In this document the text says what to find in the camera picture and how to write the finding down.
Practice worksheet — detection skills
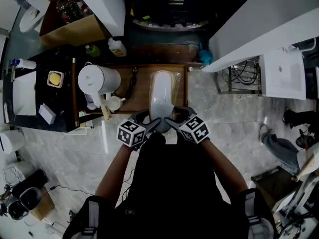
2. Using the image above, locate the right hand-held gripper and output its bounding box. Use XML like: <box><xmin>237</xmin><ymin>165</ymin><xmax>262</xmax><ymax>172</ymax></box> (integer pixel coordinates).
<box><xmin>164</xmin><ymin>107</ymin><xmax>211</xmax><ymax>144</ymax></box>

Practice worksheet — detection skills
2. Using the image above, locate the white flat card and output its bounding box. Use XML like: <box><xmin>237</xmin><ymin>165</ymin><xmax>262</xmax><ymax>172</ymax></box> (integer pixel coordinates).
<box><xmin>2</xmin><ymin>102</ymin><xmax>10</xmax><ymax>124</ymax></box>

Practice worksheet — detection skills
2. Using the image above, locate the beige dish with yellow soap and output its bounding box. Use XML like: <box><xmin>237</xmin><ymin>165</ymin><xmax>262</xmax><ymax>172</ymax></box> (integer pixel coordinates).
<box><xmin>46</xmin><ymin>70</ymin><xmax>65</xmax><ymax>88</ymax></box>

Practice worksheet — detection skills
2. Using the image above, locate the white curved faucet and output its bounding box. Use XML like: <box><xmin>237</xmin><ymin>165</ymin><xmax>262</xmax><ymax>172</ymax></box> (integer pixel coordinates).
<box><xmin>291</xmin><ymin>37</ymin><xmax>317</xmax><ymax>52</ymax></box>

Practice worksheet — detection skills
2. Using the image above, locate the small white box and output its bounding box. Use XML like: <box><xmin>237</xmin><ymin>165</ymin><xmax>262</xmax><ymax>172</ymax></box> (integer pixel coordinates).
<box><xmin>38</xmin><ymin>103</ymin><xmax>57</xmax><ymax>125</ymax></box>

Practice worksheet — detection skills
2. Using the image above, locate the black counter table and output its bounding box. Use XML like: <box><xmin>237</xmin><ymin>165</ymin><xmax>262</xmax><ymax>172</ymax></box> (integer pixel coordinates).
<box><xmin>2</xmin><ymin>45</ymin><xmax>110</xmax><ymax>133</ymax></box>

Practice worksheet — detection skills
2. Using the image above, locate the person's right forearm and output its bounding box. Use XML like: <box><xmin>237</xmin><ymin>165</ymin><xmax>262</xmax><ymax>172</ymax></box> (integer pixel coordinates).
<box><xmin>199</xmin><ymin>139</ymin><xmax>249</xmax><ymax>201</ymax></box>

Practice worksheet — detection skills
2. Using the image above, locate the white mug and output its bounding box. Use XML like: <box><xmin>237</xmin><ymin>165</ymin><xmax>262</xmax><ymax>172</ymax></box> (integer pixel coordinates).
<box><xmin>109</xmin><ymin>96</ymin><xmax>126</xmax><ymax>111</ymax></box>

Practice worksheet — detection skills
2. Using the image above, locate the black power cable with plug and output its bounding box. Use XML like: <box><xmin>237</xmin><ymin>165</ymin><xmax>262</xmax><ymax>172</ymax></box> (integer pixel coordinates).
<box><xmin>124</xmin><ymin>67</ymin><xmax>139</xmax><ymax>100</ymax></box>

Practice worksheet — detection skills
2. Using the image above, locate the wooden serving cart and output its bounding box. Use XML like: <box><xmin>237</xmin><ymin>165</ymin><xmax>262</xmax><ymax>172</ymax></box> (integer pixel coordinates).
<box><xmin>82</xmin><ymin>64</ymin><xmax>194</xmax><ymax>116</ymax></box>

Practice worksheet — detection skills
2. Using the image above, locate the person's left shoe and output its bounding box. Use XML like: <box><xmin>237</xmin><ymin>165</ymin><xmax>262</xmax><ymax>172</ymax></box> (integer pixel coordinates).
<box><xmin>147</xmin><ymin>133</ymin><xmax>166</xmax><ymax>146</ymax></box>

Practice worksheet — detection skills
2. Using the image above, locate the large open cardboard box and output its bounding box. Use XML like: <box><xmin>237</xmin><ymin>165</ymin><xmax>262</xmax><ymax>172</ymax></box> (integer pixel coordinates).
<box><xmin>39</xmin><ymin>0</ymin><xmax>110</xmax><ymax>50</ymax></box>

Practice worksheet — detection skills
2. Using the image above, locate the beige paper packet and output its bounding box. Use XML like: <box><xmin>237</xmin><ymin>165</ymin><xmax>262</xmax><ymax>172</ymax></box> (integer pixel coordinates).
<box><xmin>99</xmin><ymin>96</ymin><xmax>113</xmax><ymax>121</ymax></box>

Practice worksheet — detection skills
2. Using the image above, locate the teal rubber glove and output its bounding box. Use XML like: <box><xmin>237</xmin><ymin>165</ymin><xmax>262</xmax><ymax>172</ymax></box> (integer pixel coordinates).
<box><xmin>198</xmin><ymin>42</ymin><xmax>214</xmax><ymax>67</ymax></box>

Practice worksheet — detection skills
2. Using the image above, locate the white storage basket with cups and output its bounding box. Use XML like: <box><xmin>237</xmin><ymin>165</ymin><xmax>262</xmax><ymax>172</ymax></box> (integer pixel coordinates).
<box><xmin>67</xmin><ymin>111</ymin><xmax>95</xmax><ymax>136</ymax></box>

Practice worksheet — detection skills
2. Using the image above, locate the green squat bottle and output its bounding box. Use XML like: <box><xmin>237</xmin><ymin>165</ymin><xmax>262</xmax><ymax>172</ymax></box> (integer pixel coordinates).
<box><xmin>85</xmin><ymin>44</ymin><xmax>102</xmax><ymax>58</ymax></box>

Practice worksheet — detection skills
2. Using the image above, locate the person's left forearm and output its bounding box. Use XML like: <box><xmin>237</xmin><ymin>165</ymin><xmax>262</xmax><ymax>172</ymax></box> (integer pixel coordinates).
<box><xmin>96</xmin><ymin>143</ymin><xmax>139</xmax><ymax>206</ymax></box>

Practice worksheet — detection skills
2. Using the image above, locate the white trash can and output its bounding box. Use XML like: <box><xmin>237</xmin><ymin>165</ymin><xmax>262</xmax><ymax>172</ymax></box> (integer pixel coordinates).
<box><xmin>0</xmin><ymin>129</ymin><xmax>25</xmax><ymax>155</ymax></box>

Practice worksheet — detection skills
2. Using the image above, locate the grey backpack strap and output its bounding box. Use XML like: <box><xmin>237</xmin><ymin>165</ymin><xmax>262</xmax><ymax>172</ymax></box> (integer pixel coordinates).
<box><xmin>245</xmin><ymin>192</ymin><xmax>262</xmax><ymax>234</ymax></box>
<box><xmin>82</xmin><ymin>200</ymin><xmax>100</xmax><ymax>238</ymax></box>

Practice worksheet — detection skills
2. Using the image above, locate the person's black clothing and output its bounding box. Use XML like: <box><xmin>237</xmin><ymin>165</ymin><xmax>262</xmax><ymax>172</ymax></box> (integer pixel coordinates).
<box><xmin>62</xmin><ymin>133</ymin><xmax>277</xmax><ymax>239</ymax></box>

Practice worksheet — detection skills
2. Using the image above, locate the metal wire rack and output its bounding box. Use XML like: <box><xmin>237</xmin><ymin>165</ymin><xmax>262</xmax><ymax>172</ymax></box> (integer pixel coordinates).
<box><xmin>216</xmin><ymin>58</ymin><xmax>262</xmax><ymax>96</ymax></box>

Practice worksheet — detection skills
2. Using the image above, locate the white paper sheet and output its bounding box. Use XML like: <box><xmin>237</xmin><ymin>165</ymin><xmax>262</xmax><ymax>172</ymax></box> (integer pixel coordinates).
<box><xmin>12</xmin><ymin>70</ymin><xmax>37</xmax><ymax>116</ymax></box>

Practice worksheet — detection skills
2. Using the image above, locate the dark brown wooden box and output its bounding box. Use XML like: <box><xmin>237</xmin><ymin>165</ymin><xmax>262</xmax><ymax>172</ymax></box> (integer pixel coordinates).
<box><xmin>250</xmin><ymin>165</ymin><xmax>297</xmax><ymax>204</ymax></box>

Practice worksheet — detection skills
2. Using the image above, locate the white toilet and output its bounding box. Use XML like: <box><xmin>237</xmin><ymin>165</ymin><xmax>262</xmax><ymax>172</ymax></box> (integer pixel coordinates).
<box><xmin>19</xmin><ymin>0</ymin><xmax>50</xmax><ymax>33</ymax></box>

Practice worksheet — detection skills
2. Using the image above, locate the clear jar with red lid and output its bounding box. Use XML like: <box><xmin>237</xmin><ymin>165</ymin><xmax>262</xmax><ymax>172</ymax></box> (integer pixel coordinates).
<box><xmin>79</xmin><ymin>3</ymin><xmax>94</xmax><ymax>17</ymax></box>
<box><xmin>56</xmin><ymin>0</ymin><xmax>80</xmax><ymax>23</ymax></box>

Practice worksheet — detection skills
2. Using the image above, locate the white jug yellow label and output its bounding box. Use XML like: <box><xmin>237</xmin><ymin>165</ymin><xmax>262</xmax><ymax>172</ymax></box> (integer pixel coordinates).
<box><xmin>108</xmin><ymin>37</ymin><xmax>127</xmax><ymax>57</ymax></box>

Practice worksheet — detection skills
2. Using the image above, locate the closed cardboard box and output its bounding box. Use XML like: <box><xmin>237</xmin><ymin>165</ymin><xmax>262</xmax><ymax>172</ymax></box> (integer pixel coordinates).
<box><xmin>29</xmin><ymin>185</ymin><xmax>55</xmax><ymax>221</ymax></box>

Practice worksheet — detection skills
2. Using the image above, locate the black round bin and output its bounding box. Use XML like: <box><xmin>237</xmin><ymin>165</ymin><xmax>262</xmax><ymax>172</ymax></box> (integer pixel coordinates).
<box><xmin>19</xmin><ymin>187</ymin><xmax>42</xmax><ymax>211</ymax></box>

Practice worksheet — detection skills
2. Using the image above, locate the small white rounded container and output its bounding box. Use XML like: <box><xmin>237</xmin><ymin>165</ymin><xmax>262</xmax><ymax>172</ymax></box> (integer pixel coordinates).
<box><xmin>84</xmin><ymin>93</ymin><xmax>97</xmax><ymax>111</ymax></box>

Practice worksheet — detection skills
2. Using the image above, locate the white electric kettle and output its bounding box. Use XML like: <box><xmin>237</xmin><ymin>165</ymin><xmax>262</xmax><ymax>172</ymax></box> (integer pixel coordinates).
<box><xmin>77</xmin><ymin>61</ymin><xmax>122</xmax><ymax>108</ymax></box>

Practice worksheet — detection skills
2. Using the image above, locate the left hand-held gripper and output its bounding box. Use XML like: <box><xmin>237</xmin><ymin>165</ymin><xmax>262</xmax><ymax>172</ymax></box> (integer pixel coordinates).
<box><xmin>116</xmin><ymin>110</ymin><xmax>162</xmax><ymax>148</ymax></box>

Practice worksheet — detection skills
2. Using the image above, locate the black floor cable with adapter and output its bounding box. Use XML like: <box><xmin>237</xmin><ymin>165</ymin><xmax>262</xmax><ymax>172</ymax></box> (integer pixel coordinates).
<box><xmin>48</xmin><ymin>185</ymin><xmax>94</xmax><ymax>196</ymax></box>

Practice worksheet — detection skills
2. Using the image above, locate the brown pole with brass ends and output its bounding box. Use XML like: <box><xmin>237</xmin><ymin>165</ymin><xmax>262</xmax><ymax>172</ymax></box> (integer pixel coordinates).
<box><xmin>71</xmin><ymin>57</ymin><xmax>80</xmax><ymax>127</ymax></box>

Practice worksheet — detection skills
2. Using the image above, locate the white square washbasin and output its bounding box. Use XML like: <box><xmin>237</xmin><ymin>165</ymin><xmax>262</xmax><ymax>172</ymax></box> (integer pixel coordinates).
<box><xmin>259</xmin><ymin>47</ymin><xmax>307</xmax><ymax>101</ymax></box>

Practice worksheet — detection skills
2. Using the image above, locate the white pump bottle blue nozzle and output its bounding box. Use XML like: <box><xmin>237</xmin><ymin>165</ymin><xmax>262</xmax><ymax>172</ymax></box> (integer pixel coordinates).
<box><xmin>11</xmin><ymin>58</ymin><xmax>37</xmax><ymax>71</ymax></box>

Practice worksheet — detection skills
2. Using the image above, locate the white oblong package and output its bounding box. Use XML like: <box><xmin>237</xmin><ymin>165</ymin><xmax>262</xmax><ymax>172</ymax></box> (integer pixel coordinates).
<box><xmin>149</xmin><ymin>70</ymin><xmax>181</xmax><ymax>135</ymax></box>

